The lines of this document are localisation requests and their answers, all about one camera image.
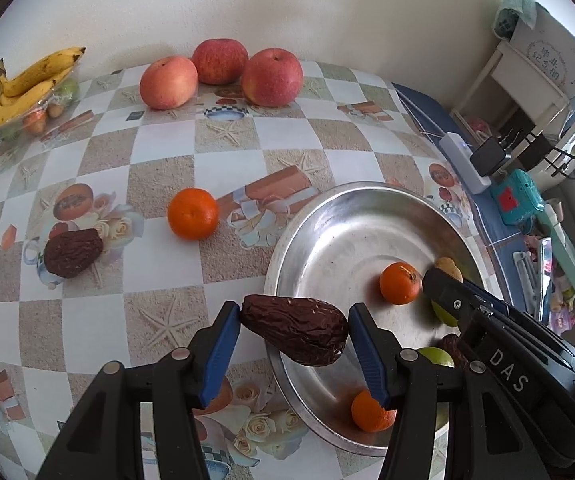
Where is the round green jujube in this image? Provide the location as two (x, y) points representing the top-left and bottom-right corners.
(431, 301), (459, 327)

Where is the small brown longan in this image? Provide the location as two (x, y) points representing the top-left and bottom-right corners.
(434, 257), (463, 283)

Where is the dark red date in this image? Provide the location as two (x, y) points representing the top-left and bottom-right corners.
(44, 229), (103, 278)
(240, 295), (349, 367)
(439, 334), (469, 370)

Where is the tangerine with green stem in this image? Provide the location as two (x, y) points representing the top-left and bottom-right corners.
(379, 261), (422, 306)

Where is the oblong green jujube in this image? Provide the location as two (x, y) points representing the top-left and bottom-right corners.
(417, 347), (455, 368)

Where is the orange tangerine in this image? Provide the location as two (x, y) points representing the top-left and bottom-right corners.
(350, 389), (397, 434)
(167, 188), (219, 240)

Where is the smartphone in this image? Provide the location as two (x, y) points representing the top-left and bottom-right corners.
(537, 237), (553, 314)

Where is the large steel plate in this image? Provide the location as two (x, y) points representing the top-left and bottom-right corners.
(264, 182), (485, 457)

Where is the mint green plastic rack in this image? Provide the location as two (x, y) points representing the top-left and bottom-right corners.
(537, 202), (575, 290)

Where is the teal small box device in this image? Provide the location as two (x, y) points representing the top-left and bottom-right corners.
(490, 169), (545, 226)

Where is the white power strip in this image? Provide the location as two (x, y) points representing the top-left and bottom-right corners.
(438, 132), (491, 195)

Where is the black power adapter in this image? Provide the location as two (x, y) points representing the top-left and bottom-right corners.
(470, 136), (511, 177)

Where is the patterned checkered tablecloth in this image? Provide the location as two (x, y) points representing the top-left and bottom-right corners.
(0, 61), (522, 479)

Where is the white shelf unit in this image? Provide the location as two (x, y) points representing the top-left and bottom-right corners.
(449, 0), (575, 191)

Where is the pale pink apple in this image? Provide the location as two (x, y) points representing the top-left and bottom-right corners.
(139, 55), (199, 110)

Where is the red apple right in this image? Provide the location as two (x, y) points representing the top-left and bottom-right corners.
(241, 48), (304, 107)

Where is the red apple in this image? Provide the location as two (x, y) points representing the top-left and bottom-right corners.
(191, 38), (248, 86)
(241, 48), (304, 107)

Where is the red apple middle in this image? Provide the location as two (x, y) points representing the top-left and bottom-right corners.
(191, 38), (248, 86)

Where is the clear plastic fruit tray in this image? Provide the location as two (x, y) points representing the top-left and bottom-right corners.
(0, 68), (79, 143)

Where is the yellow banana bunch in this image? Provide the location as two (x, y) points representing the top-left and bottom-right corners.
(0, 47), (87, 126)

